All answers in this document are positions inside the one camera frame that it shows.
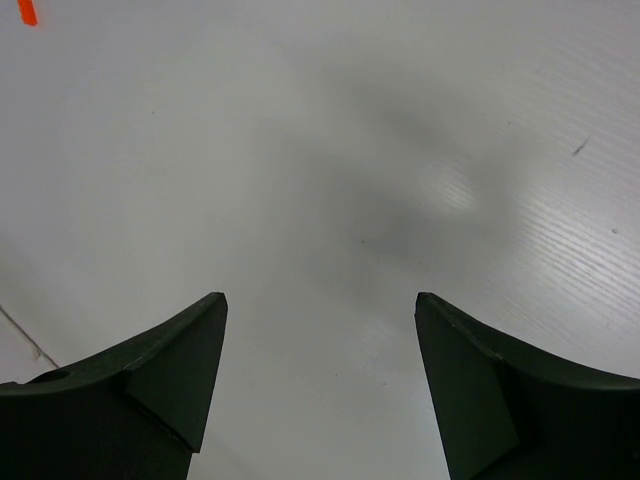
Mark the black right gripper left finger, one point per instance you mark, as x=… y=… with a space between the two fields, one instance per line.
x=137 y=410

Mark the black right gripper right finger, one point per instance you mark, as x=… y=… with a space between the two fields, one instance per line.
x=506 y=409

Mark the small orange lego brick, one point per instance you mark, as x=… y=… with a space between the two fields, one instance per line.
x=28 y=12

